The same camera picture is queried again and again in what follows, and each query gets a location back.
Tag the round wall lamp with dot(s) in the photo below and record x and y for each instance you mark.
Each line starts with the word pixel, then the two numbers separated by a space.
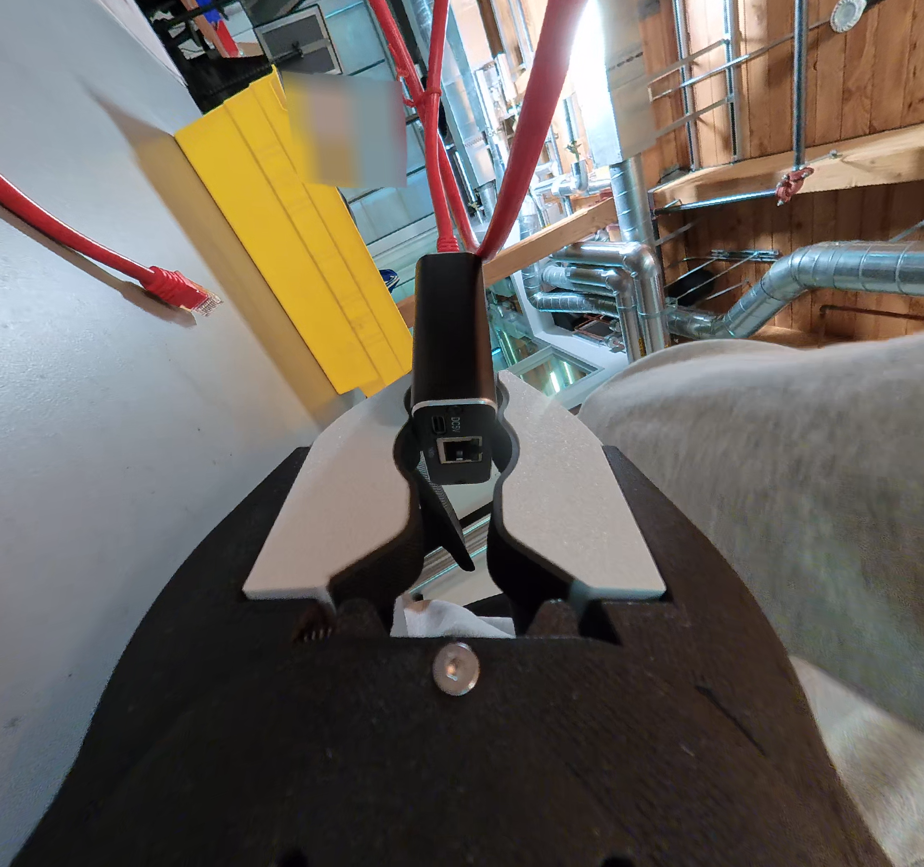
pixel 852 13

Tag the grey desk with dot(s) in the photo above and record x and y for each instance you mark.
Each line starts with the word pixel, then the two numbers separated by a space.
pixel 86 448

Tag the yellow storage bin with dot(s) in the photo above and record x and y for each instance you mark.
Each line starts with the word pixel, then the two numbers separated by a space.
pixel 289 232

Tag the silver ventilation duct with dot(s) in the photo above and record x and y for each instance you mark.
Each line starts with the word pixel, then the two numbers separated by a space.
pixel 830 275

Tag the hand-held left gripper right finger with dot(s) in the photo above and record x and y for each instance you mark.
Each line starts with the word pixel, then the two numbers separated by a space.
pixel 577 506

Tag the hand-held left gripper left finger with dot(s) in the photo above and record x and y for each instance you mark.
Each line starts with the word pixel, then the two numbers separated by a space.
pixel 332 506

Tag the wooden beam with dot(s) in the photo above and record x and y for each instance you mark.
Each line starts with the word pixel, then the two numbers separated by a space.
pixel 548 239

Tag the person's grey sweatshirt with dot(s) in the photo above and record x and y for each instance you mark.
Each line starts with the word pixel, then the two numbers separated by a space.
pixel 881 773

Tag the black network adapter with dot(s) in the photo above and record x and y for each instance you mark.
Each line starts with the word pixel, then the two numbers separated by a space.
pixel 451 318

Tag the person's right forearm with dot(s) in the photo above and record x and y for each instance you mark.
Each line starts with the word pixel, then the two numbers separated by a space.
pixel 794 484

